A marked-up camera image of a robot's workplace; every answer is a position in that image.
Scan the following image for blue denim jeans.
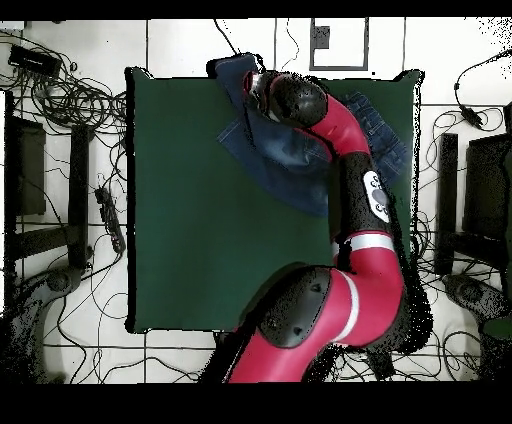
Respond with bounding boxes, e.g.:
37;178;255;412
205;53;411;219

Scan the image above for small dark grey square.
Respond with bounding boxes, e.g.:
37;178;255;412
311;25;332;50

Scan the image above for dark green table cloth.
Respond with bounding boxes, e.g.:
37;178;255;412
124;66;425;335

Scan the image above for black power strip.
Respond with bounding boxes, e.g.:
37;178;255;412
94;186;127;254

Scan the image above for black stand bar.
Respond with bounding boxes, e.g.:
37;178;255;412
66;124;91;270
434;133;460;276

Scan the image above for black power adapter box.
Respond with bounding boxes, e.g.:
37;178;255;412
8;44;62;77

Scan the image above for dark grey stand foot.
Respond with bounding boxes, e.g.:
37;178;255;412
440;272;506;321
9;266;86;321

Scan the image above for black bar device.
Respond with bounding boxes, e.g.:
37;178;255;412
367;353;397;381

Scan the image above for dark green fabric piece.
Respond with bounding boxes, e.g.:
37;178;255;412
481;314;512;341

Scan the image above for thick black cable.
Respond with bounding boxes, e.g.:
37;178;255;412
212;18;242;56

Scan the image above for thin black cable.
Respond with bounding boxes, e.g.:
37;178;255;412
275;18;300;72

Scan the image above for grey square frame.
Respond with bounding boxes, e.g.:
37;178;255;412
308;16;370;72

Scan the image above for black cable tangle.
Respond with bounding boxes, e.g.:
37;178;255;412
0;29;129;137
409;211;441;289

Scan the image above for black cable with connector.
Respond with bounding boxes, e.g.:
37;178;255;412
453;48;512;130

